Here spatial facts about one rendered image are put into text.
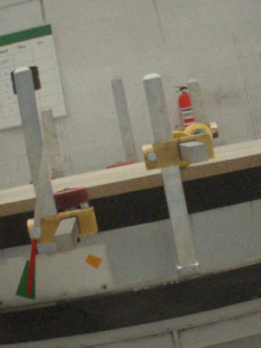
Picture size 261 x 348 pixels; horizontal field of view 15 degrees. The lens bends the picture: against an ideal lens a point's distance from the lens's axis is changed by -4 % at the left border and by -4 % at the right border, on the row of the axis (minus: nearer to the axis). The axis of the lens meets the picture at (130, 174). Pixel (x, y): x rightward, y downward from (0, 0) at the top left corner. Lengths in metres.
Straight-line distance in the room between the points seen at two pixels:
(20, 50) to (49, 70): 0.35
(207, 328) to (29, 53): 7.26
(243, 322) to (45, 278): 0.42
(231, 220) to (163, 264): 0.18
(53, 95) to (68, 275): 7.18
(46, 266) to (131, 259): 0.28
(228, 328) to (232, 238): 0.26
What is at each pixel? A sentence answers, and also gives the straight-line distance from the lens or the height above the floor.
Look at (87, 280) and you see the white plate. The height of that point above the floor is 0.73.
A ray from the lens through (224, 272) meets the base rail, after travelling 1.93.
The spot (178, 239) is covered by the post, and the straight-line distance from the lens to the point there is 1.93.
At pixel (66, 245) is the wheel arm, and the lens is 1.64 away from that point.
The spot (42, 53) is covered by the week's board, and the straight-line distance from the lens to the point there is 9.10.
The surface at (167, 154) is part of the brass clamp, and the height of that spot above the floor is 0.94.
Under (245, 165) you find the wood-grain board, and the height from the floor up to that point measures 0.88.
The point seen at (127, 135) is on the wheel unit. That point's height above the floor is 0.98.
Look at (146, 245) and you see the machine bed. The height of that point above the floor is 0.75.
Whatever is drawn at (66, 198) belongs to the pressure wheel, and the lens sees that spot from 2.01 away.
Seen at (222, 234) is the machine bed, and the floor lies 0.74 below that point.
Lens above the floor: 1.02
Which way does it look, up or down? 3 degrees down
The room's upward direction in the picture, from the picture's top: 11 degrees counter-clockwise
